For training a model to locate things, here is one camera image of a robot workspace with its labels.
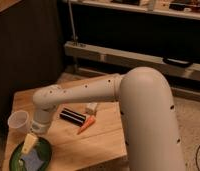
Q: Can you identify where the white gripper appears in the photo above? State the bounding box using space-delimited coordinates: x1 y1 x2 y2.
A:
21 119 50 154

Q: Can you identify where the black striped eraser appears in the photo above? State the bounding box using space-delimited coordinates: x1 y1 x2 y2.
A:
59 108 86 126

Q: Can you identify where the orange toy carrot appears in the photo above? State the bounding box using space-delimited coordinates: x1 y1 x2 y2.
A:
77 116 96 135

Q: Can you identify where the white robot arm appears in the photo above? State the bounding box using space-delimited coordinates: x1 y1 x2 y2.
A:
30 67 186 171

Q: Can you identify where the green round plate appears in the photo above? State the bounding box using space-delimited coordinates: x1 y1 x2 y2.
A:
9 138 52 171

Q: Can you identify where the blue sponge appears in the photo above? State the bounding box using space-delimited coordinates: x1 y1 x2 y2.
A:
21 149 43 171

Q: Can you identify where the clear plastic cup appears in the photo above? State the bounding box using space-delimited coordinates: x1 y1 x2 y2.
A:
7 110 30 134

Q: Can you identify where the white rectangular block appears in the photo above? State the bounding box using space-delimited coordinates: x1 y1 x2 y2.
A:
85 103 98 115

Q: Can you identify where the vertical metal pole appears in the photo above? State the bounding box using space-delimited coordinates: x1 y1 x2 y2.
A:
68 0 78 45

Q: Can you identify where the upper shelf board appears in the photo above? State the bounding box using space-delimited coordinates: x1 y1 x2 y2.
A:
62 0 200 21

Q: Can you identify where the metal frame rail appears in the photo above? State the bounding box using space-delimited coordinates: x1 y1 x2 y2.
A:
64 41 200 81

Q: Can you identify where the black handle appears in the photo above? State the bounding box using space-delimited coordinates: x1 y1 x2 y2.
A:
162 58 194 68

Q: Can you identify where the black cable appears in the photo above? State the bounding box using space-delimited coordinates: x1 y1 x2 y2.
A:
194 94 200 171

